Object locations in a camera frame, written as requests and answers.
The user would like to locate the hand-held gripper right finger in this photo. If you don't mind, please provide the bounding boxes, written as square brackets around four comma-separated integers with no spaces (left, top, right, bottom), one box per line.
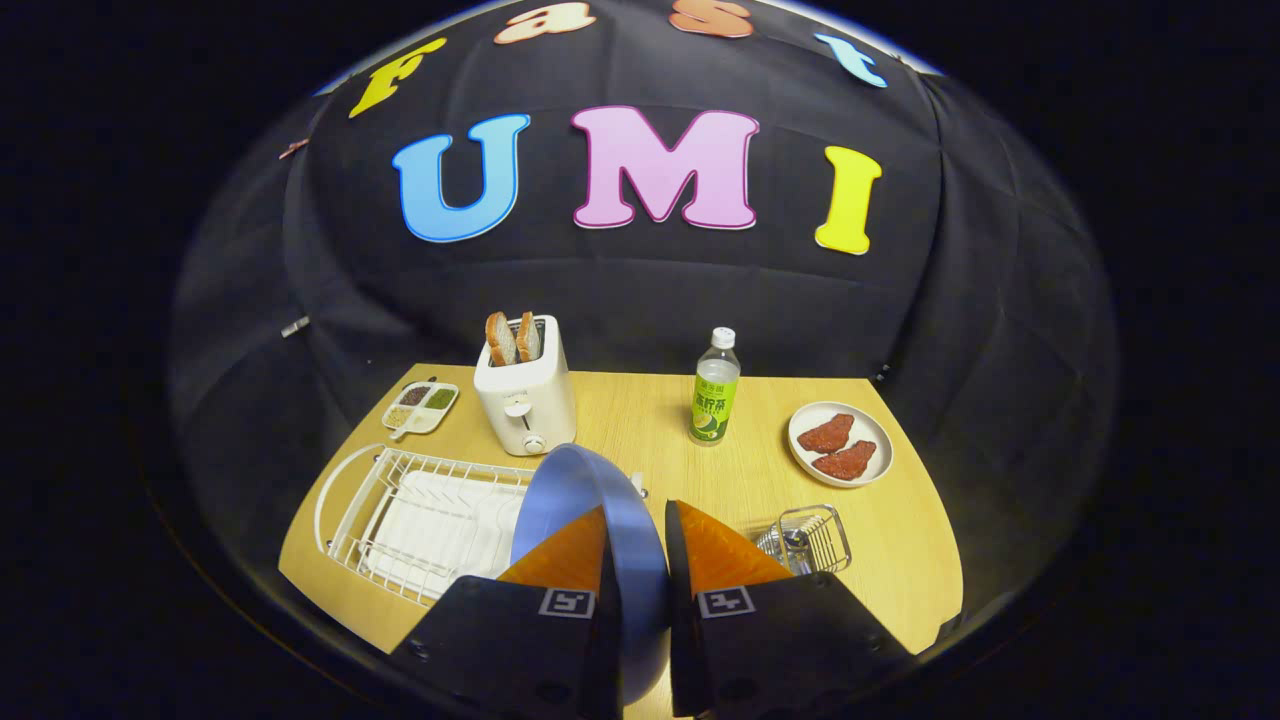
[665,499,916,719]

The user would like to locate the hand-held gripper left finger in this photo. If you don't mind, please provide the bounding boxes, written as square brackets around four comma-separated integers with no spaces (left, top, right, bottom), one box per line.
[390,505,623,720]

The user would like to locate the small metal wire basket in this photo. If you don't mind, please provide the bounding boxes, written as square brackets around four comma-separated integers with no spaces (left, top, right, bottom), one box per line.
[755,504,853,577]

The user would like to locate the white wire dish rack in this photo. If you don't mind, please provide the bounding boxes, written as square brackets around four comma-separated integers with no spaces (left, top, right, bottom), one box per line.
[313,443,646,608]

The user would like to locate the blue plate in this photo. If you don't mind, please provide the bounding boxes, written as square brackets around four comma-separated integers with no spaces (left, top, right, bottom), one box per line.
[510,443,671,707]

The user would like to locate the white plate with meat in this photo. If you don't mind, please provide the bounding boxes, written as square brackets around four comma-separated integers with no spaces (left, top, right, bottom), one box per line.
[787,401,894,488]

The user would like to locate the white divided seasoning dish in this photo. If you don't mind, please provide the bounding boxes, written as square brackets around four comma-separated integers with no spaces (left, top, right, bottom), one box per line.
[381,380,460,442]

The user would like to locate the red meat slice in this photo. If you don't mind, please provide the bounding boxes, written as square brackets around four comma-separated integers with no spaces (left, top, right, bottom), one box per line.
[797,413,856,454]
[812,440,878,482]

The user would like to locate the white toaster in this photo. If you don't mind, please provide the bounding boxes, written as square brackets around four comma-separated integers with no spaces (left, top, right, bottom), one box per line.
[473,315,578,457]

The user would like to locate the green label drink bottle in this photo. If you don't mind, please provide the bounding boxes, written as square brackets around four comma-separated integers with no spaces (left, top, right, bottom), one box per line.
[688,327,742,447]

